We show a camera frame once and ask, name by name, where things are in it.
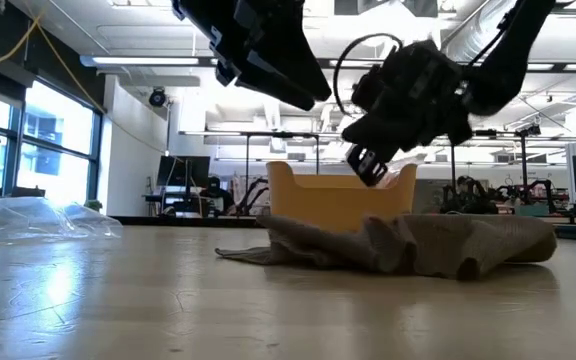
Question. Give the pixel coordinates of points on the clear plastic zip bag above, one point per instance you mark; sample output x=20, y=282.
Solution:
x=28, y=220
x=397, y=179

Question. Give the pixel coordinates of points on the brown elastic bandage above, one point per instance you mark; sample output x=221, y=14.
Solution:
x=443, y=245

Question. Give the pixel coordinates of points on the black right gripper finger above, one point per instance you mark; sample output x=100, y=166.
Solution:
x=383, y=131
x=368, y=165

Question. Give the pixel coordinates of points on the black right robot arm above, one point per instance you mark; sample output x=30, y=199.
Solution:
x=513, y=50

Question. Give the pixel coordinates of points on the small green plant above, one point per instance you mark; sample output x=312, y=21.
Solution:
x=93, y=206

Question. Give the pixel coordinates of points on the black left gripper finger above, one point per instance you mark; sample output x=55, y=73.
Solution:
x=278, y=87
x=298, y=65

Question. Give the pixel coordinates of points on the black background robot arm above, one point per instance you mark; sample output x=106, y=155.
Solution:
x=468, y=197
x=533, y=192

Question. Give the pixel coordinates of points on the silver ventilation duct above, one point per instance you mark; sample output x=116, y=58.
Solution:
x=473, y=35

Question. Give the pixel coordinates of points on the round black ceiling camera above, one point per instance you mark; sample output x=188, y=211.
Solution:
x=157, y=98

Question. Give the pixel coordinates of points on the yellow plastic bin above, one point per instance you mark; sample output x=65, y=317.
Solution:
x=328, y=205

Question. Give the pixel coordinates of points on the person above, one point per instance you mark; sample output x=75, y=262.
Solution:
x=214, y=192

